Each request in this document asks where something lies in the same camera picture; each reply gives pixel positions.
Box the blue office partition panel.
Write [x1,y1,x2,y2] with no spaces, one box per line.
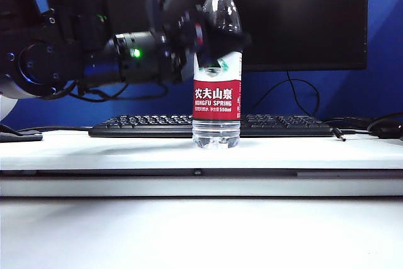
[0,0,403,131]

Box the white rounded plastic stand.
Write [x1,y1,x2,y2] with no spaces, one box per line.
[0,94,18,122]

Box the black Logitech computer mouse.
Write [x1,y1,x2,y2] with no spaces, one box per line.
[376,126,403,140]

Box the clear plastic water bottle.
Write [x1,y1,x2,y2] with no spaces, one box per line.
[191,0,244,149]

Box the black computer keyboard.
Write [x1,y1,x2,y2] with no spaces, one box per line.
[88,114,334,139]

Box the black keyboard cable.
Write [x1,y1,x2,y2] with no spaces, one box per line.
[18,126,93,134]

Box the thick black power cable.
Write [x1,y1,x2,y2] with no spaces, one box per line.
[366,112,403,134]
[322,117,374,125]

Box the black computer monitor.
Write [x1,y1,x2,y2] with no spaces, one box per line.
[78,0,369,72]

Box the black barrel plug cable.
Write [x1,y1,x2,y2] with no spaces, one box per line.
[330,127,372,143]

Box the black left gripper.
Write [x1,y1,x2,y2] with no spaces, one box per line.
[160,4,253,84]

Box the thin black monitor cable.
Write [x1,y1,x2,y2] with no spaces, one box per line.
[251,72,321,118]

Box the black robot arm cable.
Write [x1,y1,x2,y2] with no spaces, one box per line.
[43,79,171,103]

